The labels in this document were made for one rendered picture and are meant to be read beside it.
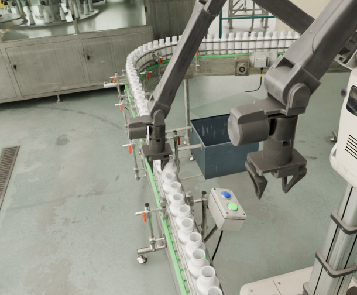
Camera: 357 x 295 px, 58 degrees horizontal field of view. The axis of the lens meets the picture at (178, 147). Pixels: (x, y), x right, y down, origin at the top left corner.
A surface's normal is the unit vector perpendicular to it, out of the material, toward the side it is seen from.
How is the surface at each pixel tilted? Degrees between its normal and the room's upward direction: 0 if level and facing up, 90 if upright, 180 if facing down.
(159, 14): 90
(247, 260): 0
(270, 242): 0
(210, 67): 90
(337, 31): 87
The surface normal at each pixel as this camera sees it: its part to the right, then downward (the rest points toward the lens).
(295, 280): -0.06, -0.83
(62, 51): 0.24, 0.53
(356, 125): -0.97, 0.18
